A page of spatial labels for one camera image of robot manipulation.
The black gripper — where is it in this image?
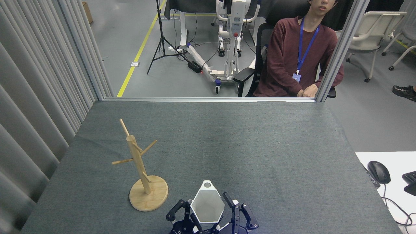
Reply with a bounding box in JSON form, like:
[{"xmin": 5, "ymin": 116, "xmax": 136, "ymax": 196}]
[{"xmin": 166, "ymin": 191, "xmax": 260, "ymax": 234}]

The white hexagonal cup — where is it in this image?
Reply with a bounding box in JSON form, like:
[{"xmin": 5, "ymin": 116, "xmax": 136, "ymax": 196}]
[{"xmin": 189, "ymin": 180, "xmax": 226, "ymax": 228}]

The wooden cup rack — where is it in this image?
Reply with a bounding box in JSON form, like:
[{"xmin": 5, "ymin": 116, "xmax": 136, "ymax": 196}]
[{"xmin": 112, "ymin": 118, "xmax": 169, "ymax": 212}]

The person's left hand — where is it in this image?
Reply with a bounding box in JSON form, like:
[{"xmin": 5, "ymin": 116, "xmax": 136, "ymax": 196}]
[{"xmin": 303, "ymin": 84, "xmax": 319, "ymax": 98}]

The grey felt table cover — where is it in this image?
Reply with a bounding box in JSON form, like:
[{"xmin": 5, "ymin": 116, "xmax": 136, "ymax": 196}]
[{"xmin": 19, "ymin": 100, "xmax": 404, "ymax": 234}]

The black office chair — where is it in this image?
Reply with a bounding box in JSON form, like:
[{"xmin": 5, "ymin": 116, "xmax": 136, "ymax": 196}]
[{"xmin": 233, "ymin": 0, "xmax": 337, "ymax": 99}]

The black computer mouse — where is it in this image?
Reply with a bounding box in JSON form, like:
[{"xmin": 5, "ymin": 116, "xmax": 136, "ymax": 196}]
[{"xmin": 367, "ymin": 161, "xmax": 391, "ymax": 185}]

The person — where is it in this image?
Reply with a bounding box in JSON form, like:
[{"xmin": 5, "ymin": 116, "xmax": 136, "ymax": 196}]
[{"xmin": 253, "ymin": 0, "xmax": 345, "ymax": 98}]

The white stand on wheels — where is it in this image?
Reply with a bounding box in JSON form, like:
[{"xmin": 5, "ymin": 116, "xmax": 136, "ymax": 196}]
[{"xmin": 187, "ymin": 0, "xmax": 261, "ymax": 95}]

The black tripod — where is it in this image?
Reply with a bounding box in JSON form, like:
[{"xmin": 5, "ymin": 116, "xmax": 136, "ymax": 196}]
[{"xmin": 147, "ymin": 0, "xmax": 189, "ymax": 75}]

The dark desk cover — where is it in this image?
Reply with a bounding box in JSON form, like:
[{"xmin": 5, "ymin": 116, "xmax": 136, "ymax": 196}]
[{"xmin": 164, "ymin": 0, "xmax": 218, "ymax": 21}]

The grey curtain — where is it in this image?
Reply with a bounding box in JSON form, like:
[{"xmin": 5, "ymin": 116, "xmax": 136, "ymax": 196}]
[{"xmin": 0, "ymin": 0, "xmax": 112, "ymax": 234}]

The black shoe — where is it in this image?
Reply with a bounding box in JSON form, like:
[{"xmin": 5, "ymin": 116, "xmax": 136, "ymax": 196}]
[{"xmin": 392, "ymin": 85, "xmax": 416, "ymax": 102}]

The cardboard box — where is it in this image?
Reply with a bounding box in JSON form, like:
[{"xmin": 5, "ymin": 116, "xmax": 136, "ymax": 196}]
[{"xmin": 81, "ymin": 1, "xmax": 94, "ymax": 25}]

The white chair with armrests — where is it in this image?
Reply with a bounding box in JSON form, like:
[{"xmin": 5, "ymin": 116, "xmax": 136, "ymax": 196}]
[{"xmin": 335, "ymin": 11, "xmax": 408, "ymax": 83}]

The white chair on castors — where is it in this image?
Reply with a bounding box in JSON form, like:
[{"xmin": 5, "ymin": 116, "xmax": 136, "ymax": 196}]
[{"xmin": 382, "ymin": 0, "xmax": 416, "ymax": 71}]

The white desk frame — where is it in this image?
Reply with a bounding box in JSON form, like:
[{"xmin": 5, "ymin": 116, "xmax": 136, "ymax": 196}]
[{"xmin": 168, "ymin": 11, "xmax": 189, "ymax": 54}]

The black mouse cable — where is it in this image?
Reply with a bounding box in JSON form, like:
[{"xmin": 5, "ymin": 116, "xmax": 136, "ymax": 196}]
[{"xmin": 380, "ymin": 183, "xmax": 416, "ymax": 227}]

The blue lanyard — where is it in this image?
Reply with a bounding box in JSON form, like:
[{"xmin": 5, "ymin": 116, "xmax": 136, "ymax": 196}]
[{"xmin": 297, "ymin": 18, "xmax": 321, "ymax": 75}]

